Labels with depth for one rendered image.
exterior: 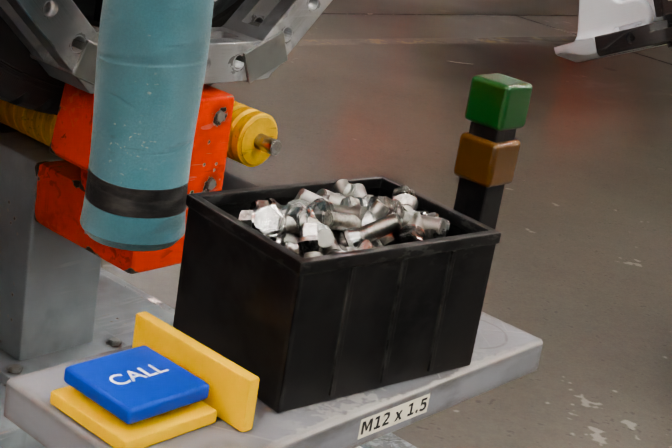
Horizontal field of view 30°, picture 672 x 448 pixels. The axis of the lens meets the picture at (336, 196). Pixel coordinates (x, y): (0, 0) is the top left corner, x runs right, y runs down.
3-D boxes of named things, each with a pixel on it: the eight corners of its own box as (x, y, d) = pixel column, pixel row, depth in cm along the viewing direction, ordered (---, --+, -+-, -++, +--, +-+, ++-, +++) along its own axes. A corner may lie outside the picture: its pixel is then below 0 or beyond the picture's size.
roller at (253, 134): (115, 95, 149) (120, 47, 147) (291, 171, 131) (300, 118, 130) (75, 99, 145) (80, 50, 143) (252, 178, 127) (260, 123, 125)
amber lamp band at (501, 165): (477, 170, 111) (486, 126, 109) (514, 184, 108) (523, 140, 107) (450, 175, 108) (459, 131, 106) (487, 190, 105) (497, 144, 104)
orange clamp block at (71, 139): (68, 59, 117) (45, 151, 118) (121, 82, 112) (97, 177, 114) (124, 68, 122) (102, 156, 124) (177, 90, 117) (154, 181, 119)
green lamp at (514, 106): (488, 115, 109) (497, 71, 108) (526, 129, 107) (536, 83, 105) (461, 119, 106) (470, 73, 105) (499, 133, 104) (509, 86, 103)
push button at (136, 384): (141, 371, 89) (145, 342, 88) (207, 412, 85) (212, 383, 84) (60, 395, 84) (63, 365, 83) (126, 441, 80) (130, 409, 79)
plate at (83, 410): (141, 375, 90) (142, 362, 89) (216, 423, 85) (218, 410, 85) (48, 403, 84) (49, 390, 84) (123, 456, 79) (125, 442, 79)
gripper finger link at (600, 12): (546, -8, 100) (655, -36, 94) (560, 66, 100) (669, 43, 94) (527, -7, 97) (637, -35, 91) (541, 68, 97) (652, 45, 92)
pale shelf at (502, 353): (390, 299, 119) (395, 269, 118) (538, 371, 109) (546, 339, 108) (0, 416, 87) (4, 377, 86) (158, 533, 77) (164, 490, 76)
